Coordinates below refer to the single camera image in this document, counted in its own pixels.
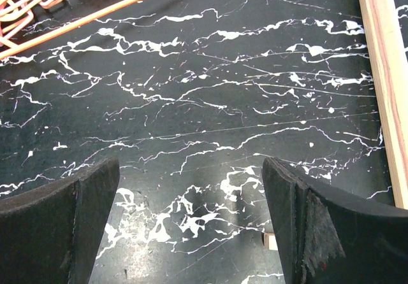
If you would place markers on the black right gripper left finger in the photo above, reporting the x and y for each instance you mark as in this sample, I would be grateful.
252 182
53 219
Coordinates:
52 234

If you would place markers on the orange thin hanger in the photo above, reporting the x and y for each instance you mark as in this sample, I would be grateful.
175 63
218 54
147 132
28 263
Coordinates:
15 48

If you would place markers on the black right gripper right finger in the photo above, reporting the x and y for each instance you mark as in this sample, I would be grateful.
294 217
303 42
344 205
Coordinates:
327 235

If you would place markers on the wooden clothes rack frame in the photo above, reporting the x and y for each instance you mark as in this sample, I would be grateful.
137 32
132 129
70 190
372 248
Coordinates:
388 63

